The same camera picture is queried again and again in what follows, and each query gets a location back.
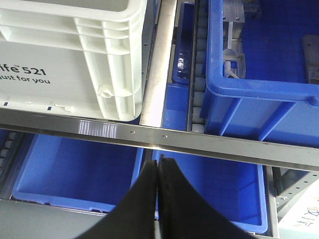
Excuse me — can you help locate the white Totelife plastic bin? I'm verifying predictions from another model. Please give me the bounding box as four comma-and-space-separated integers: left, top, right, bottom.
0, 0, 154, 121

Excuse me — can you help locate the small blue bin with bolts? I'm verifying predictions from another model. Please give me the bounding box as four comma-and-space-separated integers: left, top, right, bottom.
171, 1, 196, 84

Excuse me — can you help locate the blue bin with metal parts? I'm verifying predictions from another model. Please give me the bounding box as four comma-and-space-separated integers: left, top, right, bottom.
200, 0, 319, 147

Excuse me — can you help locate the blue bin lower middle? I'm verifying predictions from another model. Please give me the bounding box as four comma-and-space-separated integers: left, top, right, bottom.
12, 134, 143, 212

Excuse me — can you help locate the metal machined part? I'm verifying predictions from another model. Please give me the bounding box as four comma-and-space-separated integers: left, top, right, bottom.
222, 0, 246, 79

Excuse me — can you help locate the steel divider tube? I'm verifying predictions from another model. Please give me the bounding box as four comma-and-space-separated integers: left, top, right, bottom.
140, 0, 177, 127

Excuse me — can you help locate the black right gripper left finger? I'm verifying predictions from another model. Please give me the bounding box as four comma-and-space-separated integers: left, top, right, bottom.
77, 160, 158, 239

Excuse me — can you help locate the blue bin lower right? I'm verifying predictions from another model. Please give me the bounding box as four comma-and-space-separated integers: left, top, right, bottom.
152, 150, 268, 234

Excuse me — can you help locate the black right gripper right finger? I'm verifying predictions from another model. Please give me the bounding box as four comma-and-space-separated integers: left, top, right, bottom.
158, 157, 253, 239

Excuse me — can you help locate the steel front rail right shelf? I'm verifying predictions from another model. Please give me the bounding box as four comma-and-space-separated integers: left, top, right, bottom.
0, 109, 319, 172

